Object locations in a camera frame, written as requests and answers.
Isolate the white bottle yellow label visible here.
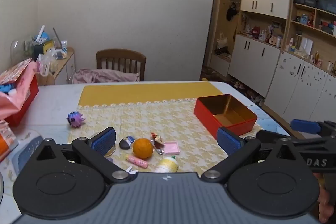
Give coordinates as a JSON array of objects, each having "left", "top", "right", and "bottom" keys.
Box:
[{"left": 154, "top": 156, "right": 179, "bottom": 173}]

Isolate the orange and white packet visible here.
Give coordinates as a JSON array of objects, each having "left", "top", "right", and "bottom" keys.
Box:
[{"left": 0, "top": 120, "right": 20, "bottom": 162}]

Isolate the orange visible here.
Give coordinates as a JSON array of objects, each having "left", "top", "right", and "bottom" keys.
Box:
[{"left": 132, "top": 138, "right": 154, "bottom": 159}]

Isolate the black hanging bag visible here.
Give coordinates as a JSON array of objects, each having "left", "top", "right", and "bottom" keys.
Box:
[{"left": 226, "top": 2, "right": 239, "bottom": 21}]

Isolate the red tin box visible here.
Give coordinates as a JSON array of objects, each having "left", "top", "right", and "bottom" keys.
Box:
[{"left": 194, "top": 94, "right": 258, "bottom": 139}]

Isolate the purple octopus toy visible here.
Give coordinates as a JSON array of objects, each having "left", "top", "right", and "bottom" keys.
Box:
[{"left": 66, "top": 111, "right": 87, "bottom": 128}]

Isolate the pink tube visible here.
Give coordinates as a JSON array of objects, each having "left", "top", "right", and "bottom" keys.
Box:
[{"left": 126, "top": 154, "right": 149, "bottom": 169}]

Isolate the wooden side cabinet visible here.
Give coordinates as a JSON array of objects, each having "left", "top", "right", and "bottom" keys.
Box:
[{"left": 35, "top": 47, "right": 77, "bottom": 86}]

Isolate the wooden open shelf unit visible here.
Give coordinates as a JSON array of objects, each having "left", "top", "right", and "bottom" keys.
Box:
[{"left": 282, "top": 3, "right": 336, "bottom": 74}]

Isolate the person's right hand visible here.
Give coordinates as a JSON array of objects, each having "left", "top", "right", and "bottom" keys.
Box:
[{"left": 314, "top": 173, "right": 336, "bottom": 223}]

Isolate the yellow and dark container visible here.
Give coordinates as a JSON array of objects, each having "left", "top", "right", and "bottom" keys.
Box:
[{"left": 34, "top": 40, "right": 55, "bottom": 61}]

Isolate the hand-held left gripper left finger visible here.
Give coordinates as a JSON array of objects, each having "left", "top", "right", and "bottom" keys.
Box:
[{"left": 37, "top": 127, "right": 132, "bottom": 184}]

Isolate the red box with pink bag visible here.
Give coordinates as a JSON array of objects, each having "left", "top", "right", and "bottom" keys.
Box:
[{"left": 0, "top": 61, "right": 38, "bottom": 120}]

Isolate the row of shoes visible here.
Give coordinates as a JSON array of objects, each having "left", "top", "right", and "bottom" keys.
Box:
[{"left": 231, "top": 78, "right": 266, "bottom": 107}]

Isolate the pink cloth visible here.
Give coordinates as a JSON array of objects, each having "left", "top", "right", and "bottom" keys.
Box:
[{"left": 72, "top": 68, "right": 140, "bottom": 84}]

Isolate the black oval case blue label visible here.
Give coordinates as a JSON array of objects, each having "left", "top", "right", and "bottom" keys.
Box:
[{"left": 119, "top": 136, "right": 136, "bottom": 150}]

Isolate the clear plastic bag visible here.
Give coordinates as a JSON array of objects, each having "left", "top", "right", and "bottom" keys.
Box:
[{"left": 36, "top": 52, "right": 59, "bottom": 75}]

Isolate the blue soft item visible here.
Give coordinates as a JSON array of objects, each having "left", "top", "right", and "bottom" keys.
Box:
[{"left": 0, "top": 83, "right": 14, "bottom": 95}]

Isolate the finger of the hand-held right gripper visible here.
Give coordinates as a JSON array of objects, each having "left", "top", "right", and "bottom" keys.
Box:
[
  {"left": 256, "top": 130, "right": 323, "bottom": 147},
  {"left": 290, "top": 119, "right": 325, "bottom": 134}
]

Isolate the white tote bag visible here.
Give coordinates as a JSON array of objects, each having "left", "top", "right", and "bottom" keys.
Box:
[{"left": 216, "top": 32, "right": 228, "bottom": 50}]

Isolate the yellow patterned table mat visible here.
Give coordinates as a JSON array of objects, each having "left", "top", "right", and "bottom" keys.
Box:
[{"left": 68, "top": 81, "right": 263, "bottom": 180}]

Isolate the clear glass vase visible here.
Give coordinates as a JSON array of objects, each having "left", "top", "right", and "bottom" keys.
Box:
[{"left": 10, "top": 40, "right": 27, "bottom": 65}]

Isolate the wooden chair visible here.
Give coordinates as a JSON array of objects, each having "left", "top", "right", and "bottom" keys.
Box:
[{"left": 96, "top": 49, "right": 147, "bottom": 82}]

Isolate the dark thin stick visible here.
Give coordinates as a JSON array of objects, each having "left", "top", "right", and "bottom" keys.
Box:
[{"left": 52, "top": 27, "right": 62, "bottom": 44}]

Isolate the small pink tray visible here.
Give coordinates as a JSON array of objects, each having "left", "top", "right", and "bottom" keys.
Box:
[{"left": 163, "top": 141, "right": 181, "bottom": 156}]

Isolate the silver nail clipper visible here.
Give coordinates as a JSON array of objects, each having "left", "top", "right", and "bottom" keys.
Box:
[{"left": 151, "top": 139, "right": 165, "bottom": 156}]

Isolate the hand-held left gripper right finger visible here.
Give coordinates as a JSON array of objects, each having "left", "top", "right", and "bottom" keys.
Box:
[{"left": 201, "top": 126, "right": 303, "bottom": 183}]

